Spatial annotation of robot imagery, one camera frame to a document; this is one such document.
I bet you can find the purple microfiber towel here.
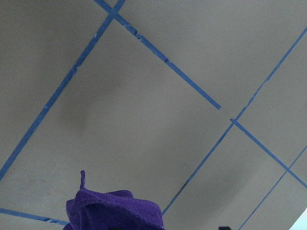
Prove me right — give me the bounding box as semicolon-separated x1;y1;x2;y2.
64;170;165;230

